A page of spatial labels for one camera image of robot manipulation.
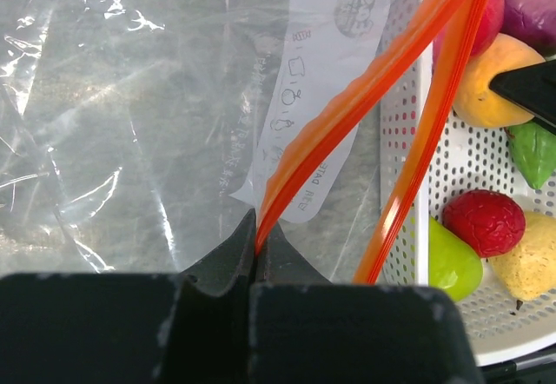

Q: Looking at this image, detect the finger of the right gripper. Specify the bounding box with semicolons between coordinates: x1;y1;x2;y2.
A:
489;59;556;134

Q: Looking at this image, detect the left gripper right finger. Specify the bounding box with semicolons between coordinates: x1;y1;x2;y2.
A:
255;223;330;286

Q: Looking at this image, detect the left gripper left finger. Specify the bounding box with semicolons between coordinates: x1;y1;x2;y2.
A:
183;209;256;297

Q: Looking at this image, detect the orange fruit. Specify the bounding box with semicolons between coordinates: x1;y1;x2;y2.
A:
453;33;545;129

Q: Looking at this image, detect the purple onion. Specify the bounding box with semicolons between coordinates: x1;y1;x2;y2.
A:
501;0;555;56

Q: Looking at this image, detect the red apple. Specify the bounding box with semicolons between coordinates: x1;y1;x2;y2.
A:
470;0;505;58

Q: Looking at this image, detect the red strawberry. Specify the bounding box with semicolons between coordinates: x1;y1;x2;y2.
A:
441;189;526;258

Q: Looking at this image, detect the clear zip top bag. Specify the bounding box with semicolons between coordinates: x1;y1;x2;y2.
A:
0;0;500;285

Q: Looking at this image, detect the green cucumber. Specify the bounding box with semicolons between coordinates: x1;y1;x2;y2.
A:
505;122;555;190

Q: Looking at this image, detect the green pear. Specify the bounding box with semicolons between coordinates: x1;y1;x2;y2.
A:
428;216;483;301

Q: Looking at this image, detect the yellow lemon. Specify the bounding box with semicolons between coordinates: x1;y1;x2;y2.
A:
488;211;555;301

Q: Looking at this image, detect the white plastic basket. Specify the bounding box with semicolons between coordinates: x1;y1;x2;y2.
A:
379;49;555;366

